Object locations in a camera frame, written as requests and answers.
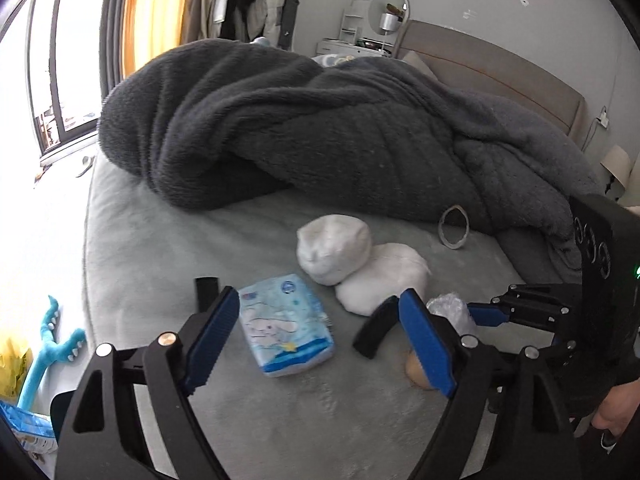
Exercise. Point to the grey hanging pants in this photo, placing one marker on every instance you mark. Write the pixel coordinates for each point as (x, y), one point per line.
(291, 10)

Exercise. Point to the clear plastic wrap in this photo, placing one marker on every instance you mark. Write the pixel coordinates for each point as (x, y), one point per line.
(450, 312)

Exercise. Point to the yellow curtain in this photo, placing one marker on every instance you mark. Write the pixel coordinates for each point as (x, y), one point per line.
(155, 10)

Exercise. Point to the window with dark frame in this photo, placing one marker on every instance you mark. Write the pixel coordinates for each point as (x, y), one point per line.
(60, 60)

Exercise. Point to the dark grey fleece blanket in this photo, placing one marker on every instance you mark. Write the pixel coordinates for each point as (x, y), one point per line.
(300, 125)

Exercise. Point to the yellow plastic bag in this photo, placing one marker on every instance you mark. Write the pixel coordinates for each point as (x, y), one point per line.
(12, 367)

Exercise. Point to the beige hanging coat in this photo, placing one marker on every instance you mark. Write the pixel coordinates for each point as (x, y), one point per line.
(205, 0)

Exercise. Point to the beige round object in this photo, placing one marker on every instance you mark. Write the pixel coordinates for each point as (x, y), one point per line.
(417, 372)

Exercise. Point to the white vanity table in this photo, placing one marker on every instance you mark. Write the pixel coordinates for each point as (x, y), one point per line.
(350, 49)

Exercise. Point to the black curved plastic piece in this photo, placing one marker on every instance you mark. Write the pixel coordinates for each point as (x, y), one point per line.
(375, 327)

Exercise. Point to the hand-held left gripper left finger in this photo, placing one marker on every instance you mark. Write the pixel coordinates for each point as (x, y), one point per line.
(212, 340)

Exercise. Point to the white hanging garment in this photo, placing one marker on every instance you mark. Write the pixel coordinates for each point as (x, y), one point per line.
(265, 0)

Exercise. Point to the beige padded headboard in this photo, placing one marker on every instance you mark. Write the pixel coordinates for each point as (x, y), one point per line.
(500, 70)

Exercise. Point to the bed with light grey cover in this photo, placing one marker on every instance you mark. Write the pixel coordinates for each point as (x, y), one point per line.
(150, 260)

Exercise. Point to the black flat plastic piece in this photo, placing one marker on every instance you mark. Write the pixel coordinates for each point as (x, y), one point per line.
(206, 295)

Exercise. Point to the teal toothed grabber toy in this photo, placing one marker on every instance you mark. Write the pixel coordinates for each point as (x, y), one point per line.
(42, 360)

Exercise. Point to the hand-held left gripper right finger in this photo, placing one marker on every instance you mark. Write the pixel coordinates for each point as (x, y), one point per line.
(425, 340)

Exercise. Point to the crumpled white tissue ball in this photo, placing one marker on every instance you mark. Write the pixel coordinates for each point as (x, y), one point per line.
(332, 247)

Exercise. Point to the blue cartoon tissue packet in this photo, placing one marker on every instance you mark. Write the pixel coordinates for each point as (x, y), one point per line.
(285, 325)

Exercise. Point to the black hanging garment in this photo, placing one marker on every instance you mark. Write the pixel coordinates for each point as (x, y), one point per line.
(235, 5)

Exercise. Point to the white wall socket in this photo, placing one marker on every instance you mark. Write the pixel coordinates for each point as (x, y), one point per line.
(603, 118)

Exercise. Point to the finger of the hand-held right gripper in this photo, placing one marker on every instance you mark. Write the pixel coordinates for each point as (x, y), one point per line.
(567, 345)
(482, 316)

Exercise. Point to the white fluffy pad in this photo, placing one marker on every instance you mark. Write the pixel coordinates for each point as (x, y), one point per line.
(385, 280)

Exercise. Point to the person's right hand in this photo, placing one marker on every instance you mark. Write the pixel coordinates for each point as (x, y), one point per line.
(612, 407)

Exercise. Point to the blue printed bag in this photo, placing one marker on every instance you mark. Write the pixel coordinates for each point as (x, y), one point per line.
(25, 425)

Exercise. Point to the dark grey curtain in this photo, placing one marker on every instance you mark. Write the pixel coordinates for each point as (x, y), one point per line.
(116, 20)

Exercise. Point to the round white mirror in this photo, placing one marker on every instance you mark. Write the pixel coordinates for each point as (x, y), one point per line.
(387, 2)

